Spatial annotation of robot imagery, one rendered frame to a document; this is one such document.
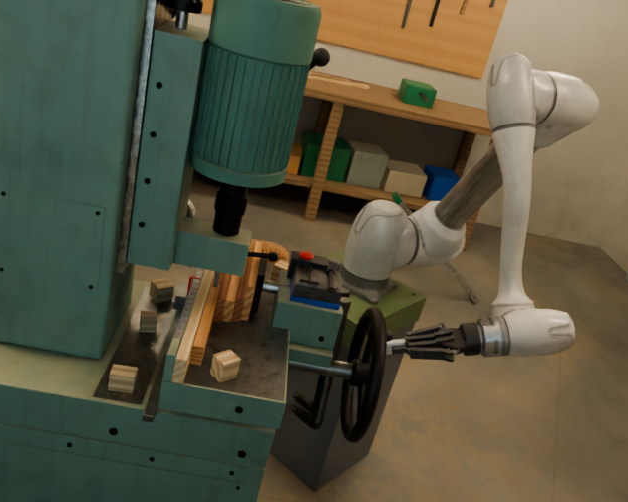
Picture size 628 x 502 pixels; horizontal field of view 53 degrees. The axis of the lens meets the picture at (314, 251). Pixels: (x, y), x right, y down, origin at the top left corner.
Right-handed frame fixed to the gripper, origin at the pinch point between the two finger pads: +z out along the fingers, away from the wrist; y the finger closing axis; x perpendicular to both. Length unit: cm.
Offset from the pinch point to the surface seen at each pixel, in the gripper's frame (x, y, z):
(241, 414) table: -14.9, 37.0, 28.6
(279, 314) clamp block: -20.1, 14.0, 22.3
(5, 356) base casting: -24, 26, 72
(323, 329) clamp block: -15.6, 14.1, 14.1
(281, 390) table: -16.7, 33.9, 21.6
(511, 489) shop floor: 103, -50, -44
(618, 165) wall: 90, -335, -203
